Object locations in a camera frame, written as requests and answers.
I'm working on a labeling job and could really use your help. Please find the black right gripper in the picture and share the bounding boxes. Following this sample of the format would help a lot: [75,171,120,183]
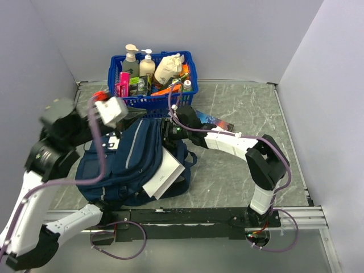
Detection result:
[147,118,191,151]

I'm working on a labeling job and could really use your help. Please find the blue Jane Eyre book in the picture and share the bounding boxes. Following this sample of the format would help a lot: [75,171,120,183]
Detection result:
[196,110,234,132]

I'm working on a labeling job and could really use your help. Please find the navy blue student backpack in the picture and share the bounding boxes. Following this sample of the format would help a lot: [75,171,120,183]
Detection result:
[77,118,197,210]

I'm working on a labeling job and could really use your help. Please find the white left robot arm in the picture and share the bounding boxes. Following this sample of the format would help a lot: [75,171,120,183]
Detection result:
[1,97,146,272]

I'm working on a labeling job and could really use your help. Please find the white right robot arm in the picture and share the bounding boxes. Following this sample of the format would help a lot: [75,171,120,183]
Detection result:
[161,105,291,226]

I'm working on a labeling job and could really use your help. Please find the orange package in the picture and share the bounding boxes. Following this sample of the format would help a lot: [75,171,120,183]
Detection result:
[152,85,183,96]

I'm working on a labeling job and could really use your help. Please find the green glass bottle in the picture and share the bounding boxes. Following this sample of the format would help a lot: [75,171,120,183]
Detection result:
[167,72,189,87]

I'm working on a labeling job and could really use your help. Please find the blue plastic shopping basket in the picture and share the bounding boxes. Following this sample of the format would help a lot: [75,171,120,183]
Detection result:
[107,51,199,119]

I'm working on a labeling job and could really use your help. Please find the black green box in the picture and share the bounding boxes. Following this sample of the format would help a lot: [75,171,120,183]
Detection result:
[129,75,152,97]

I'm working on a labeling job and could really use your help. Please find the beige cloth sack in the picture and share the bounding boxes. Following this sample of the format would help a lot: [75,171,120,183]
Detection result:
[153,53,185,86]

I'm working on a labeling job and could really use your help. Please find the pink box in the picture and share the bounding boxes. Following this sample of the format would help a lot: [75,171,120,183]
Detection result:
[115,72,130,98]

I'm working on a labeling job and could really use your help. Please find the cream pump lotion bottle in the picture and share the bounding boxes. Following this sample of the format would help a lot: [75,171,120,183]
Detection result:
[139,49,156,78]

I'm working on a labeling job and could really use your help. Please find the grey pump bottle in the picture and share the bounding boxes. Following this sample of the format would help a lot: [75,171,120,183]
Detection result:
[122,44,139,78]

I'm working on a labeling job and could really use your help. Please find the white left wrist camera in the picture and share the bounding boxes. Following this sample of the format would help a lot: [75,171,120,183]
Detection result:
[93,91,129,129]

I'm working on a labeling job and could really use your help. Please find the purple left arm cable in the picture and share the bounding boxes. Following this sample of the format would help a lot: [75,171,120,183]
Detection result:
[0,95,107,258]

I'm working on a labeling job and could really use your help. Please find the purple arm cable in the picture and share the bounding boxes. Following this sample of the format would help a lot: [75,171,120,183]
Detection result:
[167,84,299,253]
[0,95,107,258]

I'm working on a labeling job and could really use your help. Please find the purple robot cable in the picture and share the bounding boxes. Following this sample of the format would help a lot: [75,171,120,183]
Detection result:
[90,221,147,260]

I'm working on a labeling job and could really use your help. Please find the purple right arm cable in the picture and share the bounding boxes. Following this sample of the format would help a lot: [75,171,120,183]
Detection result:
[167,84,299,253]

